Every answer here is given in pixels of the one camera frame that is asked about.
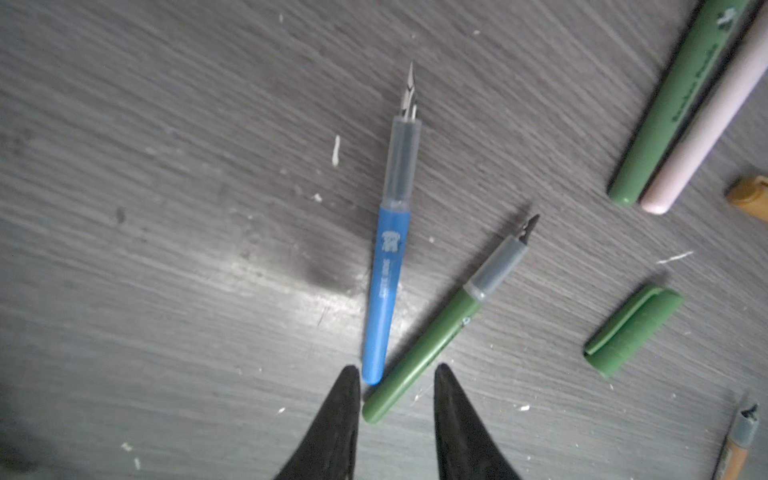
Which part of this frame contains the blue pen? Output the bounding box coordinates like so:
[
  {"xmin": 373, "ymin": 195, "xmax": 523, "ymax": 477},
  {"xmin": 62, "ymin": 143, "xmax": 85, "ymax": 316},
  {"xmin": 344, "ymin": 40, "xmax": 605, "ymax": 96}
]
[{"xmin": 362, "ymin": 65, "xmax": 422, "ymax": 385}]

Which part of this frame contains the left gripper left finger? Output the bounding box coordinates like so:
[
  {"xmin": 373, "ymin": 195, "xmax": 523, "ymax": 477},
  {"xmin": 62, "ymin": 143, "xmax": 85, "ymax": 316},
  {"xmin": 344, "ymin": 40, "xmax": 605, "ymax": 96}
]
[{"xmin": 275, "ymin": 365, "xmax": 361, "ymax": 479}]

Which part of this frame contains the green pen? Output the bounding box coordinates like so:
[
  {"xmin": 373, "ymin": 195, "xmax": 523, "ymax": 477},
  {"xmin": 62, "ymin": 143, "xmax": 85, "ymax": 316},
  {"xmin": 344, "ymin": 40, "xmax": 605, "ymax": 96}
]
[
  {"xmin": 362, "ymin": 214, "xmax": 540, "ymax": 424},
  {"xmin": 607, "ymin": 0, "xmax": 754, "ymax": 206}
]

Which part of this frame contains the pink pen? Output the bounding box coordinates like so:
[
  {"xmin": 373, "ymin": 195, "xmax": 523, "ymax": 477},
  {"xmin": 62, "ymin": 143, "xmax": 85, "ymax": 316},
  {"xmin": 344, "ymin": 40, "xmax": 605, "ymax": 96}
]
[{"xmin": 640, "ymin": 5, "xmax": 767, "ymax": 215}]

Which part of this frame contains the orange pen cap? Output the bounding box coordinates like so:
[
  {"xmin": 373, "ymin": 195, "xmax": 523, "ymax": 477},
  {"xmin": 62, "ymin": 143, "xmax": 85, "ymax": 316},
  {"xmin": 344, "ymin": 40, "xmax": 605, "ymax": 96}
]
[{"xmin": 726, "ymin": 175, "xmax": 768, "ymax": 223}]

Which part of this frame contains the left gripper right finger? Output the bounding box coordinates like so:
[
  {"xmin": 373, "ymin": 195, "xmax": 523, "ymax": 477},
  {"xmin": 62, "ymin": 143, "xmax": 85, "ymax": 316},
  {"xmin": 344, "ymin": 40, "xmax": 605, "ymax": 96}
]
[{"xmin": 433, "ymin": 363, "xmax": 520, "ymax": 480}]

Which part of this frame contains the green pen cap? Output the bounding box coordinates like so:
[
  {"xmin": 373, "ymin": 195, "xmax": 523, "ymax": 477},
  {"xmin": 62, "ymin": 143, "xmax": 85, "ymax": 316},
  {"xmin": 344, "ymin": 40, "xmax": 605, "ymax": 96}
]
[{"xmin": 583, "ymin": 284, "xmax": 684, "ymax": 378}]

